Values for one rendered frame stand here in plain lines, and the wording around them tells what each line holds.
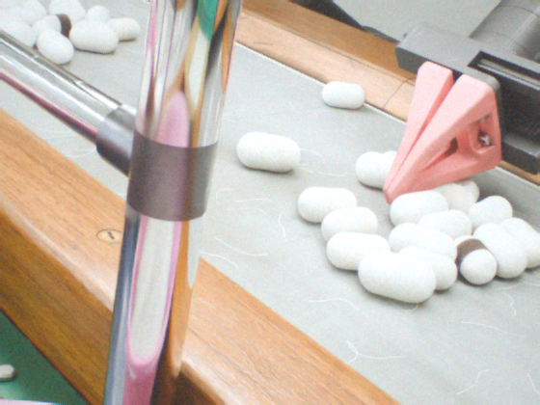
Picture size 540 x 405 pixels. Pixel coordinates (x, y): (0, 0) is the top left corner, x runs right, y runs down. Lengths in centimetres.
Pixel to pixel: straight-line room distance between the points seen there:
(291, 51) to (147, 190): 50
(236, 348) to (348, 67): 43
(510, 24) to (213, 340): 28
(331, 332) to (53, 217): 13
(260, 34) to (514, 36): 31
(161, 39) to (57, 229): 15
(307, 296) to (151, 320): 14
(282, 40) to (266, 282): 39
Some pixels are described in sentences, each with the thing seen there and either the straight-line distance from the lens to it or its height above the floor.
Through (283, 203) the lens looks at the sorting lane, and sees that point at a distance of 44.
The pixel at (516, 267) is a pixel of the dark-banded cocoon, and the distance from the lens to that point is 42.
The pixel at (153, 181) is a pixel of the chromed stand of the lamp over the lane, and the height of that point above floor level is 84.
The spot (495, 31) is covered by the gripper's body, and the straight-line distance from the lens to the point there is 48.
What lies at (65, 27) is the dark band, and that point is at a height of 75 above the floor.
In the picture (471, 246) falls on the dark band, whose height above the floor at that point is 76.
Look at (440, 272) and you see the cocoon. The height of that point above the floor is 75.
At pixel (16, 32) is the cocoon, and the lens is 62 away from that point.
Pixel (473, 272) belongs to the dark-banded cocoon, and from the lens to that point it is 41.
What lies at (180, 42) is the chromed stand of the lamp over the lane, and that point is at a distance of 20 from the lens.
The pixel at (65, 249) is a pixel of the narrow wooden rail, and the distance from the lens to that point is 32.
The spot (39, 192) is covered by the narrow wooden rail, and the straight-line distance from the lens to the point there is 36.
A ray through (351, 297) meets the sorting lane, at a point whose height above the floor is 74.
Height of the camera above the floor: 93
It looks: 26 degrees down
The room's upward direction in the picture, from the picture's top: 12 degrees clockwise
